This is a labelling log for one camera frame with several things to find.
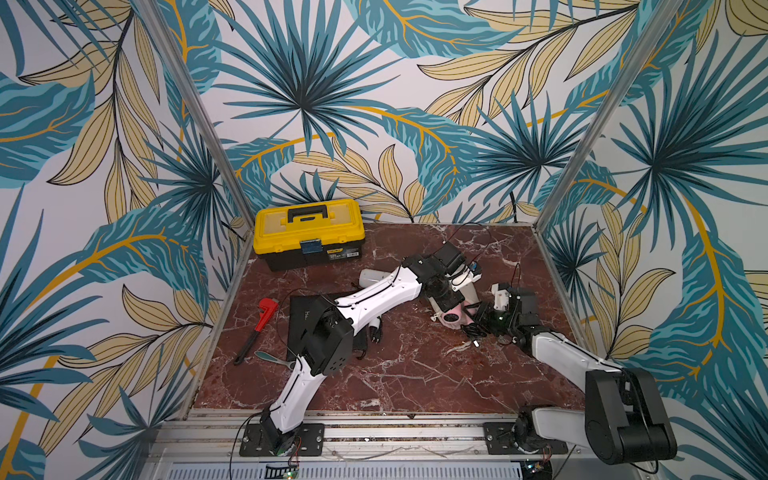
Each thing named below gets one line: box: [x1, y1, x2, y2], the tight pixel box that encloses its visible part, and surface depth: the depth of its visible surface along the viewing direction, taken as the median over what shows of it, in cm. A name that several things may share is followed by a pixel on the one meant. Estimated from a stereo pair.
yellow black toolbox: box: [252, 199, 366, 272], surface depth 99 cm
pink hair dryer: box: [440, 300, 475, 330], surface depth 90 cm
